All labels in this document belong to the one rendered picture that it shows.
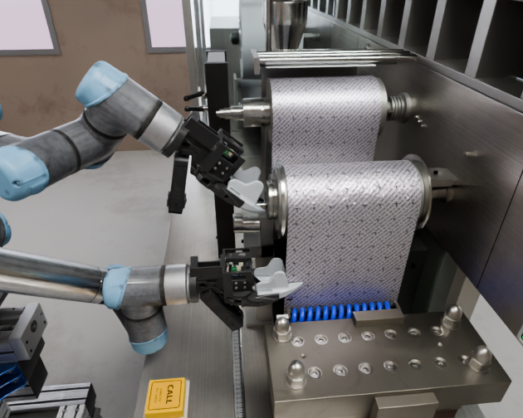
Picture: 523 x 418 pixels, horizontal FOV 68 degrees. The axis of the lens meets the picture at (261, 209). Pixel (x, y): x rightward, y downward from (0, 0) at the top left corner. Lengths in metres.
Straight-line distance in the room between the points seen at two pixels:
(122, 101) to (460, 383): 0.70
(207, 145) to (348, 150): 0.37
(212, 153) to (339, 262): 0.31
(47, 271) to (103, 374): 1.34
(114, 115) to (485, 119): 0.59
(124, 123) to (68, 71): 3.55
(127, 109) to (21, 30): 3.61
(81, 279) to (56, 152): 0.29
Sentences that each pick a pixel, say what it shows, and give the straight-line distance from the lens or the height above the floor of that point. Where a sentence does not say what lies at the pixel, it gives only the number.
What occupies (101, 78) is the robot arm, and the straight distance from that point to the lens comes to 0.64.
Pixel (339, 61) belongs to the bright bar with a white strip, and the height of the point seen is 1.44.
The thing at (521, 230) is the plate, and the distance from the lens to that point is 0.68.
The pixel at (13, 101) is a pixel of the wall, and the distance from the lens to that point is 4.47.
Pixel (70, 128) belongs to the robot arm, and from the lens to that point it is 0.69.
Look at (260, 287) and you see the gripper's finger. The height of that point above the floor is 1.11.
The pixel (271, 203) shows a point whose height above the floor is 1.26.
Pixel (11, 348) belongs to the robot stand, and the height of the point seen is 0.74.
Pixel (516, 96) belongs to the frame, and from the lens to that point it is 0.70.
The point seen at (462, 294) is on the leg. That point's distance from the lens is 1.16.
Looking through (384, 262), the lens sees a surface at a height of 1.13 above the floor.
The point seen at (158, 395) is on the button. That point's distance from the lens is 0.85.
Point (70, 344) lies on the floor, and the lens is 2.29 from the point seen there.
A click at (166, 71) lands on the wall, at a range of 3.99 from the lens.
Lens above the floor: 1.62
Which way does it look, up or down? 32 degrees down
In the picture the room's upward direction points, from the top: straight up
